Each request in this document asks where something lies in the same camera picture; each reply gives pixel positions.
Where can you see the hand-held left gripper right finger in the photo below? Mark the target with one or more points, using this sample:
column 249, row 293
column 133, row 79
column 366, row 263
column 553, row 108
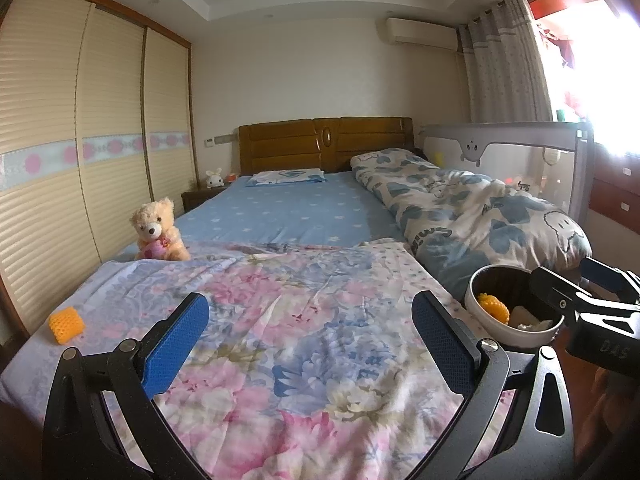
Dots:
column 442, row 345

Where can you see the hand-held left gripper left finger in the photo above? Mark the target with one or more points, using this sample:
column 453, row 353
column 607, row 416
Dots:
column 175, row 345

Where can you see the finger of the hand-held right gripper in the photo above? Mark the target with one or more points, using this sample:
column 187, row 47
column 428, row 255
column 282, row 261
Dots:
column 610, row 277
column 555, row 290

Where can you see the white foam block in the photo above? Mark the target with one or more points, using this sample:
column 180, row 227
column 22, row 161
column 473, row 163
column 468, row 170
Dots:
column 522, row 315

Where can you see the white round bin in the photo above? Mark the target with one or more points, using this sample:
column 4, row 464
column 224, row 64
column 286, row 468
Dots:
column 490, row 330

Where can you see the large orange foam net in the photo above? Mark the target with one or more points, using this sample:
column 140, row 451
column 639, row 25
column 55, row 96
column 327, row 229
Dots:
column 492, row 307

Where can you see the brown wooden dresser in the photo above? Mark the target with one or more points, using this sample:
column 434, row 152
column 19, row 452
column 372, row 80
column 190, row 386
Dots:
column 615, row 195

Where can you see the small orange foam net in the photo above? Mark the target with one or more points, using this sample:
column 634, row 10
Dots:
column 67, row 325

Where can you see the white blue patterned duvet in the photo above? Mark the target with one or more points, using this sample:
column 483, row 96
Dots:
column 475, row 210

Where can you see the beige teddy bear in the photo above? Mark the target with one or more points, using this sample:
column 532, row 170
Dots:
column 152, row 225

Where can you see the pink floral blanket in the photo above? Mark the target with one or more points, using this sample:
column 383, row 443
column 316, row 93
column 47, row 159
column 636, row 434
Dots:
column 300, row 335

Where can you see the dark wooden nightstand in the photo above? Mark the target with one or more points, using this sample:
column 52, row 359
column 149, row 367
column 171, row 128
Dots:
column 197, row 197

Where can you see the white rabbit toy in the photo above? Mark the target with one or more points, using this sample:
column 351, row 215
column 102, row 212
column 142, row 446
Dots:
column 214, row 178

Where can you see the blue dotted bed sheet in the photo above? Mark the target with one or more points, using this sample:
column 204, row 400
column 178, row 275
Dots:
column 280, row 210

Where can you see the blue white pillow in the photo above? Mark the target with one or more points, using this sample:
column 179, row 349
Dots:
column 285, row 176

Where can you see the wooden bed headboard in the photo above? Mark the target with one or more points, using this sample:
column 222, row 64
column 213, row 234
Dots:
column 280, row 145

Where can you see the grey dotted curtain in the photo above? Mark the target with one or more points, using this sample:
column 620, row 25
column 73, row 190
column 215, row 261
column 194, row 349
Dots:
column 500, row 70

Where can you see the beige sliding door wardrobe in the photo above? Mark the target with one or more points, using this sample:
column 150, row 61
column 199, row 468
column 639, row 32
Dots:
column 100, row 110

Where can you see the white air conditioner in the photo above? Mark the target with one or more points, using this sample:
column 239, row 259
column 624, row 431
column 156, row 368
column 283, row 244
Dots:
column 420, row 32

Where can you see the grey bed guard rail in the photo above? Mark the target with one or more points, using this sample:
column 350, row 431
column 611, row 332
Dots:
column 500, row 132

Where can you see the wall switch panel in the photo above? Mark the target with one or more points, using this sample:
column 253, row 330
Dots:
column 208, row 142

